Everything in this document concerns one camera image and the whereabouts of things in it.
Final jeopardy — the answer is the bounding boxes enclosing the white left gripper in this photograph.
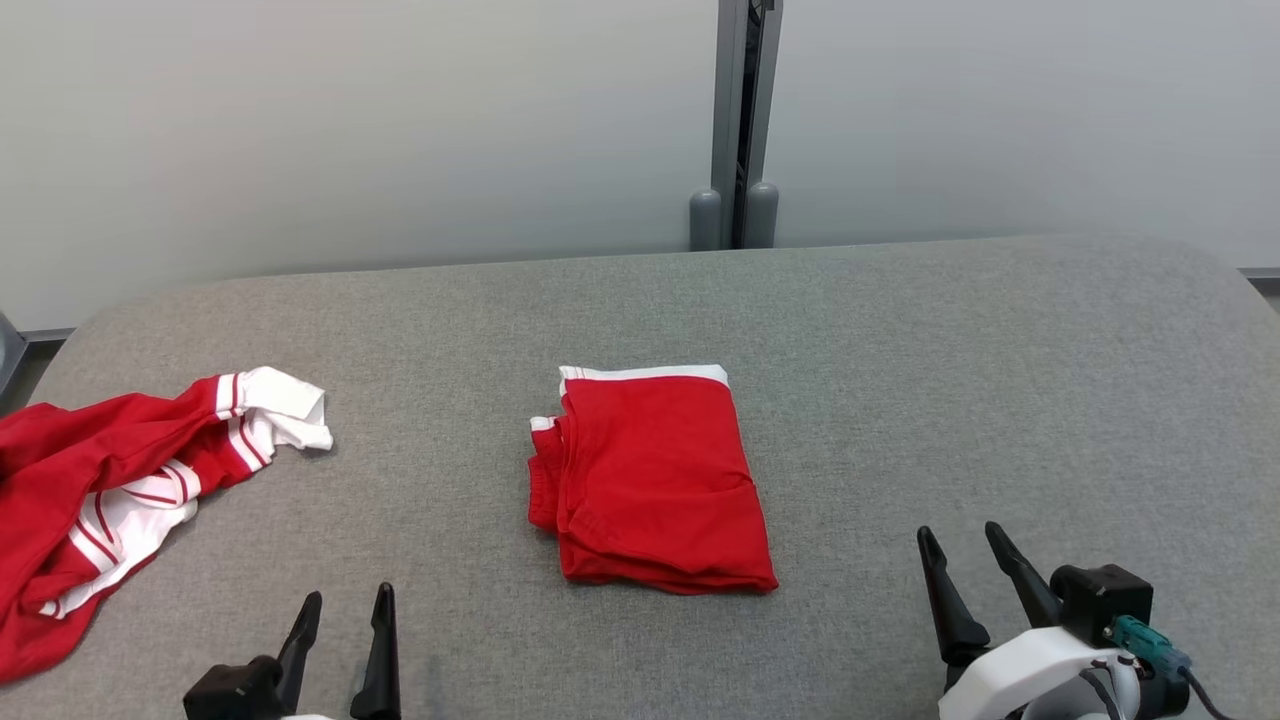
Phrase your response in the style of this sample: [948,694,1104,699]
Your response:
[277,582,403,720]

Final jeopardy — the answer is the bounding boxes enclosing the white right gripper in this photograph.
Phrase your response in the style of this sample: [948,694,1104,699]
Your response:
[917,520,1142,720]

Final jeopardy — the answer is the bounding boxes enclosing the red and white striped garment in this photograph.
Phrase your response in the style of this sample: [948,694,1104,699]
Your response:
[0,366,335,685]

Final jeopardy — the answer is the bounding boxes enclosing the red shorts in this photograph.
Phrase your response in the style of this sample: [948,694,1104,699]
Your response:
[527,364,780,597]

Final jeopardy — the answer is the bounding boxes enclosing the teal camera cable connector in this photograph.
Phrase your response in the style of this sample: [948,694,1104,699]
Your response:
[1105,614,1194,683]

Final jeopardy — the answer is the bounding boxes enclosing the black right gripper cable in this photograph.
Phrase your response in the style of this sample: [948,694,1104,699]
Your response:
[1178,666,1243,720]

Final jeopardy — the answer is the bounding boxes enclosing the grey cylindrical post foot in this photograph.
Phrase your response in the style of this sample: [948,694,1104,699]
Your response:
[688,188,723,252]
[742,181,780,250]

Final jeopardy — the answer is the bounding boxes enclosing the grey aluminium partition post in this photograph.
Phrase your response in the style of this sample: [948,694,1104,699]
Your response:
[711,0,784,250]

